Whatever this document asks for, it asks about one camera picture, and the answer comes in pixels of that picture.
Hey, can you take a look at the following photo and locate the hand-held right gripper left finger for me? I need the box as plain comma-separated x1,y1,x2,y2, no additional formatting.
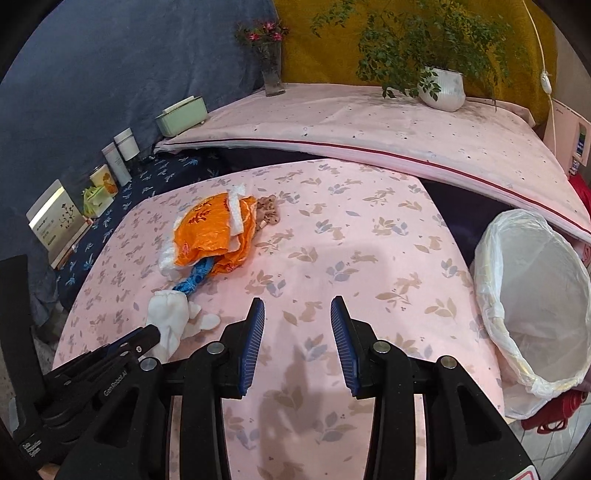
65,298,267,480

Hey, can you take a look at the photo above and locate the beige curtain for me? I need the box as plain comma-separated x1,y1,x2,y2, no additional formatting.
551,23,591,112

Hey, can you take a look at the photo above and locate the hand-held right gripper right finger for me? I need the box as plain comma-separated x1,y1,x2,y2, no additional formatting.
329,295,533,480

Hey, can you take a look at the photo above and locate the orange plastic bag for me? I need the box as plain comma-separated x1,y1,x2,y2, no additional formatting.
173,194,257,278

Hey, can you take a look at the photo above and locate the tall white cylinder bottle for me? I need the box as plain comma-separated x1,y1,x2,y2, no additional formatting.
102,142,131,186

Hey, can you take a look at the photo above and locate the pink dotted sheet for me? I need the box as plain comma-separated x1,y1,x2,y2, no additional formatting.
153,83,591,243

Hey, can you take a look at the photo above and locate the potted green plant white pot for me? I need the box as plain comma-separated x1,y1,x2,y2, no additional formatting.
310,0,532,113

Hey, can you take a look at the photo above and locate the blue patterned wrapper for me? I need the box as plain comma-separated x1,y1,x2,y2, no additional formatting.
172,257,216,295

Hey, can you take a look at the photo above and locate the white tissue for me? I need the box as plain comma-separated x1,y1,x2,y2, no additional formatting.
148,290,222,361

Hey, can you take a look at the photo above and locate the pink water dispenser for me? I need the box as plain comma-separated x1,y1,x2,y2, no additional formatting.
542,98,591,176

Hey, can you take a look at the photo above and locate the blue backdrop cloth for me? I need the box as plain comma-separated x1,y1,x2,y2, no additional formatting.
0,0,279,278

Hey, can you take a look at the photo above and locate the green packet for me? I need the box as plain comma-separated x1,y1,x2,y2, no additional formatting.
82,185,114,217

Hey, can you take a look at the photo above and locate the small beige toy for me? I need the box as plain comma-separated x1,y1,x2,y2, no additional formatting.
255,195,283,228

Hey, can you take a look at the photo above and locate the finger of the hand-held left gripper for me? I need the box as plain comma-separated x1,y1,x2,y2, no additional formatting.
44,324,160,385

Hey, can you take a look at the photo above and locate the short white cylinder bottle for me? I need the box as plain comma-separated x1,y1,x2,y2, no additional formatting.
113,128,139,162

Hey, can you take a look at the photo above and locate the small box orange print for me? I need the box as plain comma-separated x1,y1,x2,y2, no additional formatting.
89,165,116,197

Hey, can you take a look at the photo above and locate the glass vase with red flowers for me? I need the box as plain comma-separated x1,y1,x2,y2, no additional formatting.
235,21,291,97

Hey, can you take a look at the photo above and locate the red plastic basket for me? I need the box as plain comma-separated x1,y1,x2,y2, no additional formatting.
522,390,588,433

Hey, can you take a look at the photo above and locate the yellow backdrop cloth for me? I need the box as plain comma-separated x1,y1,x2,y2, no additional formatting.
272,0,560,125

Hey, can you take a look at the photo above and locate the crumpled white wrapper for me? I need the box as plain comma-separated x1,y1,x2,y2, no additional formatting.
158,240,182,280

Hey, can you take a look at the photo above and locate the green tissue box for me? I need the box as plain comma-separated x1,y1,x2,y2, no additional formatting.
154,95,208,138

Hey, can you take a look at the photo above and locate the red cloth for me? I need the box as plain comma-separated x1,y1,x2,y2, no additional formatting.
568,173,591,222

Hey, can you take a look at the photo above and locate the white cable with switch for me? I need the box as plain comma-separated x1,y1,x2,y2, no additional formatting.
526,0,558,139

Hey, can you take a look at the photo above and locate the white tissue strip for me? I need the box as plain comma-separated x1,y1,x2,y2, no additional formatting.
225,184,249,237

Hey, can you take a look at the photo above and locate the dark blue floral cloth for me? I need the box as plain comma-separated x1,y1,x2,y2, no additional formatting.
55,150,222,315

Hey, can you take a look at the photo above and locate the standing desk calendar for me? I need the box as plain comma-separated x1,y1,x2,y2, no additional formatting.
26,179,93,269

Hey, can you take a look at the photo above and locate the pink floral tablecloth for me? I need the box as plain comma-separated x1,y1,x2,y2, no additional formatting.
53,158,506,480

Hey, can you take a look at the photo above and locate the round bin with white liner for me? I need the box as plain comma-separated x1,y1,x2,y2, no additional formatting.
473,209,591,420

